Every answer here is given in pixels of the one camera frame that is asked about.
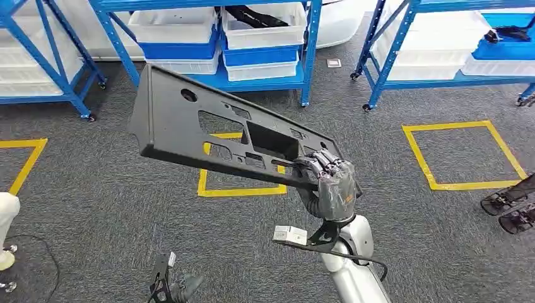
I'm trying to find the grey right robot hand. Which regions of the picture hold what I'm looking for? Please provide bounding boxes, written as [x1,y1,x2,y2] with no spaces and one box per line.
[292,148,359,223]

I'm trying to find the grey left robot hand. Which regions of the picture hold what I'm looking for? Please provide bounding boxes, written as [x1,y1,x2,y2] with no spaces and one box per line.
[173,273,206,303]

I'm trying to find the black plastic panel with cutouts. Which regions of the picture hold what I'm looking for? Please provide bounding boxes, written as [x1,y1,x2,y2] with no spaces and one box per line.
[127,64,363,198]

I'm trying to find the blue metal shelf rack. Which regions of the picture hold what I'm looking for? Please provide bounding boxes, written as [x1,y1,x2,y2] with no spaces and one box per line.
[0,0,108,123]
[350,0,535,113]
[515,83,535,108]
[88,0,324,108]

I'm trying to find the white plastic crate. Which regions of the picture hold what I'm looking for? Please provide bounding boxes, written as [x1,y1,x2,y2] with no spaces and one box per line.
[224,52,300,82]
[145,45,223,76]
[371,44,474,81]
[461,53,535,78]
[0,11,85,82]
[0,78,64,98]
[377,9,493,53]
[127,7,218,45]
[221,2,309,51]

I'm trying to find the black robot foot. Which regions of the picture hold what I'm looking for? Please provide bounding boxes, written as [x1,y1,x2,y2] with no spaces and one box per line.
[498,204,535,235]
[479,173,535,217]

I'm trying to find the white stand leg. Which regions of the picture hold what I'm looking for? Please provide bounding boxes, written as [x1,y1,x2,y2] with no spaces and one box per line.
[0,191,21,272]

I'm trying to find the black plastic part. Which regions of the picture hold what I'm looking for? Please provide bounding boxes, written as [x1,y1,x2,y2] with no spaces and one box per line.
[484,25,532,44]
[225,4,290,29]

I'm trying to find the black left wrist camera bracket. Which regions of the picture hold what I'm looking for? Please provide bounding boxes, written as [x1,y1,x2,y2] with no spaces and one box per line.
[147,252,177,303]

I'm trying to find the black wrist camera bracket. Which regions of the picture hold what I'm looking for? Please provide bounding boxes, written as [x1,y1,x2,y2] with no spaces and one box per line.
[307,215,357,254]
[147,252,177,303]

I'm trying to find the black right wrist camera bracket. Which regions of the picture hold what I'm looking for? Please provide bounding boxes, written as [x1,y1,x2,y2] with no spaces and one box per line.
[307,215,357,254]

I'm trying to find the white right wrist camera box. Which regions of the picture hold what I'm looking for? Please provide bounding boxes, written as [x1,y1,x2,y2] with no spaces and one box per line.
[272,225,309,247]

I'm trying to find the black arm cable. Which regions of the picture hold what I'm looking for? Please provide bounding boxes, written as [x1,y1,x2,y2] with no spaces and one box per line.
[273,240,389,283]

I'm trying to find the black floor cable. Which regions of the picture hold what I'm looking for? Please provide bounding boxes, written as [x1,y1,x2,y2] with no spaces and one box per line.
[3,234,62,303]

